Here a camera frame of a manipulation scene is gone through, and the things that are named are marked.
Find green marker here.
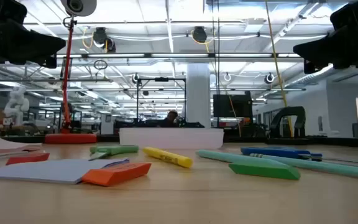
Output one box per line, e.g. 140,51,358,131
88,144,140,161

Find black ceiling cable reel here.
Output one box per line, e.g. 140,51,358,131
190,26,209,44
91,26,117,54

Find pale notepad with heart drawing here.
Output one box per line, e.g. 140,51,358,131
0,158,131,185

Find black monitor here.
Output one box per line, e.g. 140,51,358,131
213,91,254,119

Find yellow hanging cable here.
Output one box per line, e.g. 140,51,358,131
264,0,294,138

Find yellow highlighter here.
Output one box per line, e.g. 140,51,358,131
142,146,194,169

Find black frame rig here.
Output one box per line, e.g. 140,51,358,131
136,77,187,127

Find clear pencil box pink lid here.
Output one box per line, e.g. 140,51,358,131
119,127,225,150

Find black hanging cable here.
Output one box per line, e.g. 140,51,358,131
210,0,221,128

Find white round column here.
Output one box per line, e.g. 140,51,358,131
185,63,212,129

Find teal pen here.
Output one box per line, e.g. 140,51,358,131
196,149,281,167
249,152,358,182

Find blue-handled scissors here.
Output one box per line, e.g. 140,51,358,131
240,146,358,166

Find green eraser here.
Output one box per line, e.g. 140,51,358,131
227,162,301,181

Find pale pink sticky notepad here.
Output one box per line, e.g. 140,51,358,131
0,138,43,154

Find orange eraser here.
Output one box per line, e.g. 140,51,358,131
81,162,152,187

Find person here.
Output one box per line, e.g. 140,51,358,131
159,109,180,128

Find red eraser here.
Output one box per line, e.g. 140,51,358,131
5,152,50,166

